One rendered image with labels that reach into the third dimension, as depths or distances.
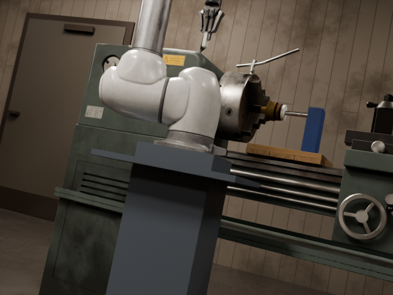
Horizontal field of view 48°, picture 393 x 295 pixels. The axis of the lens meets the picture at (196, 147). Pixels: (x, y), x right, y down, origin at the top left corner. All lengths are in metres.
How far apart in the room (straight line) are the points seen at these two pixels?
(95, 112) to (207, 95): 0.82
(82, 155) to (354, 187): 1.18
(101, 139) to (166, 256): 0.86
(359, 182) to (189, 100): 0.66
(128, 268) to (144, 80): 0.57
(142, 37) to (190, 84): 0.22
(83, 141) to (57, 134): 2.72
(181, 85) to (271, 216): 2.76
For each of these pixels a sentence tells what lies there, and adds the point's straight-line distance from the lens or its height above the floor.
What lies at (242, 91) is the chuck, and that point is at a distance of 1.89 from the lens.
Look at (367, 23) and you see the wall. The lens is 4.31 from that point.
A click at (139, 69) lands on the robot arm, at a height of 1.02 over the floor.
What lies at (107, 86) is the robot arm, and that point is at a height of 0.95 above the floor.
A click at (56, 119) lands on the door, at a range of 4.84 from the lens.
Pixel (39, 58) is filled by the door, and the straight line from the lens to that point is 5.15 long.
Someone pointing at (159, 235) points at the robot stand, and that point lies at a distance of 1.32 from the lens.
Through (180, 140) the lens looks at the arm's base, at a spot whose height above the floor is 0.83.
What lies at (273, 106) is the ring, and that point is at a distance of 1.95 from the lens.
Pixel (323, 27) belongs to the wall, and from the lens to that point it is 4.29.
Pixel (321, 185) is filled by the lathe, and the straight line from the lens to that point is 1.74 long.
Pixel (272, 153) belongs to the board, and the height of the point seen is 0.88.
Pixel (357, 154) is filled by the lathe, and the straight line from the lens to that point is 1.60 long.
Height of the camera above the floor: 0.72
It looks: 4 degrees up
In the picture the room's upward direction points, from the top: 11 degrees clockwise
